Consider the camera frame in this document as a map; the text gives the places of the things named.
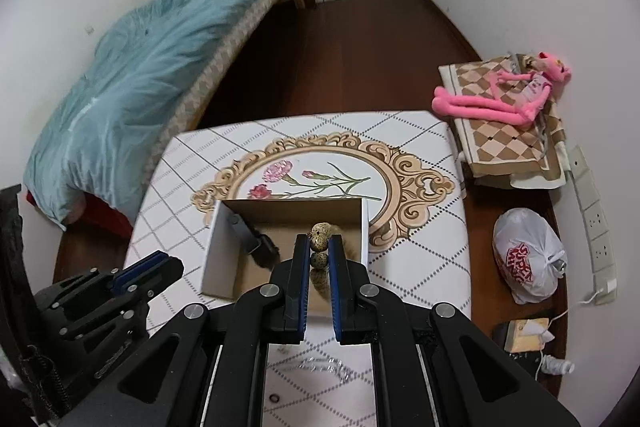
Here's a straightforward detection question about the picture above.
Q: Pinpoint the black hair clip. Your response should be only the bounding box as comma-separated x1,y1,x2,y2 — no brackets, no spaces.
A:
227,214,281,269

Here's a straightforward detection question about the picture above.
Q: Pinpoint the cardboard box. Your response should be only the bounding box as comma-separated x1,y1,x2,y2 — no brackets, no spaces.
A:
201,198,371,319

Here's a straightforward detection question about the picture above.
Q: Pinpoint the wooden tissue box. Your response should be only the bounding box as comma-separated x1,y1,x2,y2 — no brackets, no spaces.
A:
492,317,557,354

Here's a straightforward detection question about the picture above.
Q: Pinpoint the bed with woven mattress cover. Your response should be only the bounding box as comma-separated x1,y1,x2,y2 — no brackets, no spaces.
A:
142,0,306,180

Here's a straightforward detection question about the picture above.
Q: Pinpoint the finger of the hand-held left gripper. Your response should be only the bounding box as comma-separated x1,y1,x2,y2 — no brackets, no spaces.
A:
111,251,173,289
120,257,184,308

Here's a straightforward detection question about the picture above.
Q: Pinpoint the fluffy light blue blanket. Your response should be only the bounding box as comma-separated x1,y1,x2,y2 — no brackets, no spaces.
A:
22,0,262,232

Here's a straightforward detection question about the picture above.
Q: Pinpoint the pink plush toy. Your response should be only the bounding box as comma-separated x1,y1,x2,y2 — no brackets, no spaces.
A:
433,51,574,130

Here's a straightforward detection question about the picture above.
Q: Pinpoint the white charger plug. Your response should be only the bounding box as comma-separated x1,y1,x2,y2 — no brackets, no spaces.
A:
540,354,577,376

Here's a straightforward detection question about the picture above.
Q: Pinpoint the brown checkered folded blanket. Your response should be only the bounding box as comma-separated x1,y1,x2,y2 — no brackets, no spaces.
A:
438,53,569,191

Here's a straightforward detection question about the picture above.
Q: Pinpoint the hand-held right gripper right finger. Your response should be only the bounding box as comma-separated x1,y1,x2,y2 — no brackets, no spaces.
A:
327,234,582,427

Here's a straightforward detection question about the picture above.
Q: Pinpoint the speckled bead bracelet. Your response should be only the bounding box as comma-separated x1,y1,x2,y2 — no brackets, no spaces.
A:
307,221,334,297

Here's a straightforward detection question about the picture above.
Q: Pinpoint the clear plastic wrapper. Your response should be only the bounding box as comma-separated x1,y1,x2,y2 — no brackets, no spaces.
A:
284,353,354,384

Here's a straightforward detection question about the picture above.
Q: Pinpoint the white power strip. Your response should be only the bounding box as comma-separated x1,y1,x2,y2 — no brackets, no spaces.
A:
569,145,619,306

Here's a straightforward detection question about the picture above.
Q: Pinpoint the floral diamond-pattern tablecloth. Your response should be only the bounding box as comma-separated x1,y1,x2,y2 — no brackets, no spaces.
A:
122,110,474,427

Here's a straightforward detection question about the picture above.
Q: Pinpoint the white plastic bag red print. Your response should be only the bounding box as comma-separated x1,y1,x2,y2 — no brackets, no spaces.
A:
492,207,569,306

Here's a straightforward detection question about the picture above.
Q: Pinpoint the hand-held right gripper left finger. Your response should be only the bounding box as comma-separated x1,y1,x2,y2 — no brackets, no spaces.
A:
60,234,313,427

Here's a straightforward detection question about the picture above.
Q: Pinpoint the red cloth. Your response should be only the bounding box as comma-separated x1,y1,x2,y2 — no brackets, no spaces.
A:
24,188,137,242

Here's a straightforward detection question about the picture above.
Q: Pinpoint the white cable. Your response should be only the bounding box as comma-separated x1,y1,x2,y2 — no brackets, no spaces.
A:
534,286,607,380

